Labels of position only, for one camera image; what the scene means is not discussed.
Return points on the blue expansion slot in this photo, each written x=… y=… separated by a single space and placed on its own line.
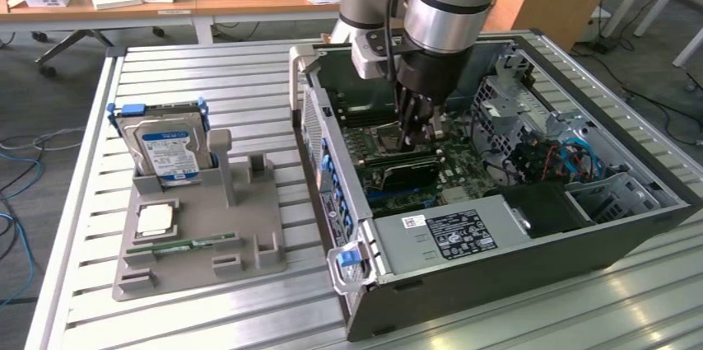
x=392 y=193

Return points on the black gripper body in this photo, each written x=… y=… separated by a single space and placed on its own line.
x=431 y=74

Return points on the silver CPU chip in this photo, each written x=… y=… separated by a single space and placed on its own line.
x=155 y=220

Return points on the black graphics card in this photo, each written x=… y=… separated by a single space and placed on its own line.
x=412 y=175

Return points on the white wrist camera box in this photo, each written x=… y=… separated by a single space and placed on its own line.
x=364 y=59

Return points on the hard disk with blue bracket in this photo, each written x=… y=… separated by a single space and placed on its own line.
x=164 y=148

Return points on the CPU socket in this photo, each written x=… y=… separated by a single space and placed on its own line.
x=387 y=138

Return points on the white table frame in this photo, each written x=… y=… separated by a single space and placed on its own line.
x=626 y=0

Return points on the blue case latch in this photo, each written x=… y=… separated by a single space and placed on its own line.
x=347 y=258

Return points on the green motherboard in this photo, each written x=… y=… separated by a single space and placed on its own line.
x=467 y=160

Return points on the grey plastic parts rack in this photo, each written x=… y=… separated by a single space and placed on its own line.
x=203 y=226

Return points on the black open PC case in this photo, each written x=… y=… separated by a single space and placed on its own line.
x=494 y=280

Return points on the black wheeled chair base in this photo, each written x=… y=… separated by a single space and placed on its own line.
x=71 y=43

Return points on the silver disk bay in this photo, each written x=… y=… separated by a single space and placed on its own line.
x=620 y=197

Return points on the grey power supply unit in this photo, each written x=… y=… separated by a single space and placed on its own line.
x=400 y=247

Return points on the green RAM stick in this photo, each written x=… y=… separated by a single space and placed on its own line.
x=384 y=160
x=175 y=245

